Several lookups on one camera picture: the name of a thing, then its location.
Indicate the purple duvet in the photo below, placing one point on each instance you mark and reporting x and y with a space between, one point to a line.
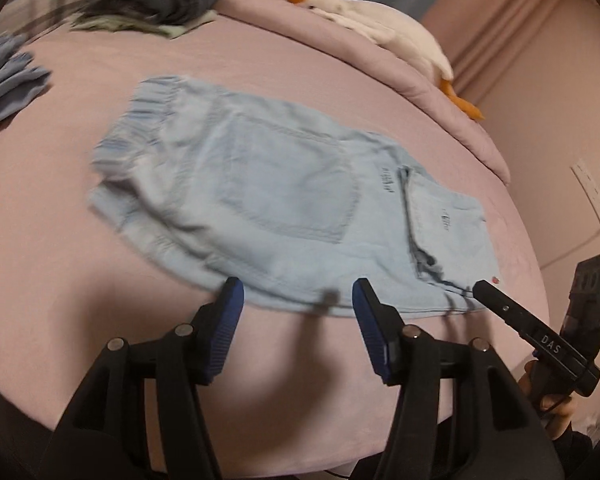
330 45

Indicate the person's right forearm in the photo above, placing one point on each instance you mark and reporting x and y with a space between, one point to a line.
572 447

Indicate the folded pale green cloth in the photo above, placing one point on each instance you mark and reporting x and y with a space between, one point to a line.
177 31

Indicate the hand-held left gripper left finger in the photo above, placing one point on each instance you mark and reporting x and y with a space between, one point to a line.
225 325

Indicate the folded blue clothes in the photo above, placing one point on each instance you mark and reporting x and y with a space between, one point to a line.
10 85

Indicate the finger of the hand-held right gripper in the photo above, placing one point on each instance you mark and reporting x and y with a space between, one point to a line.
500 305

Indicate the person's right hand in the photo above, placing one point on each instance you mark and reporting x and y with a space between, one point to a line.
555 410

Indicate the light blue denim shorts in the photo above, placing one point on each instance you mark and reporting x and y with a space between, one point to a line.
280 185

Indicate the white goose plush toy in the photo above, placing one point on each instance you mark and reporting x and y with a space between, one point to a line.
395 35

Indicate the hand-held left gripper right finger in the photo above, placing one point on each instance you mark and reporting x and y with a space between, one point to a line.
375 330

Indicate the white wall socket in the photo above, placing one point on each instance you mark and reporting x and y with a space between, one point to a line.
592 195

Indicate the pink curtain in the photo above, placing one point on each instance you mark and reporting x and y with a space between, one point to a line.
505 35

